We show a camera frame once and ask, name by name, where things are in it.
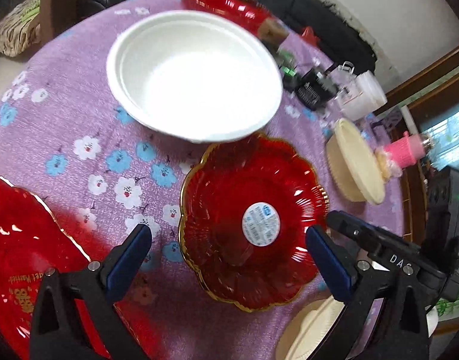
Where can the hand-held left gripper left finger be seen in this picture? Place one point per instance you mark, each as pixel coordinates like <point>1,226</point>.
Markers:
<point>128,258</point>

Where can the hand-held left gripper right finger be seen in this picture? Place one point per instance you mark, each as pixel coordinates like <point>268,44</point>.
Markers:
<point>326,258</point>

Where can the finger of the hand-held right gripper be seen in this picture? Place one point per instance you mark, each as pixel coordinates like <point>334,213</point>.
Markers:
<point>383,243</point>

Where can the red flower-shaped glass plate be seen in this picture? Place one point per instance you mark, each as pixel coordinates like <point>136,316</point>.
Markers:
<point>229,195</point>

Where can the pink knitted doll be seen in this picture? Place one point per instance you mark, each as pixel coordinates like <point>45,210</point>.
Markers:
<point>405,150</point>

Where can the red plate with gold print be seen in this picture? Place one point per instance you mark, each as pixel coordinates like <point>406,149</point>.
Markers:
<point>19,240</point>

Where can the wooden glass-door cabinet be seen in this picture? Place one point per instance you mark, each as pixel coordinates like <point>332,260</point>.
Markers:
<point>431,82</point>

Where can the white plastic jar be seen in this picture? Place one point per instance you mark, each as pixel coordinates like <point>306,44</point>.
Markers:
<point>360,95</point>

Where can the black small box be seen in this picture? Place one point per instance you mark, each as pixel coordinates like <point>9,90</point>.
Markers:
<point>313,90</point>

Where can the purple floral tablecloth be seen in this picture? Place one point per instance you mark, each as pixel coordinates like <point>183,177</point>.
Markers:
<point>64,101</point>

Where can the white round bowl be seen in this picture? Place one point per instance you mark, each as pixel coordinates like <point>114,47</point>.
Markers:
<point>192,78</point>

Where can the green small packet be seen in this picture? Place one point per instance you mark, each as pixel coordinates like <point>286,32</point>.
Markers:
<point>287,63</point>

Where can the red small object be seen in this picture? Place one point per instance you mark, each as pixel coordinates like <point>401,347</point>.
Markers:
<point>310,34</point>

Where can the brown small box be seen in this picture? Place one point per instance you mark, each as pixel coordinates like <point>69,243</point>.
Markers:
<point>272,30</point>

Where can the patterned cushion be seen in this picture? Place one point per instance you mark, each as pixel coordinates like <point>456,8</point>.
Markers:
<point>15,30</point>

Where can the wooden chair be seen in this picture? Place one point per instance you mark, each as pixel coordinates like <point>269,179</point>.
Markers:
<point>60,3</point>

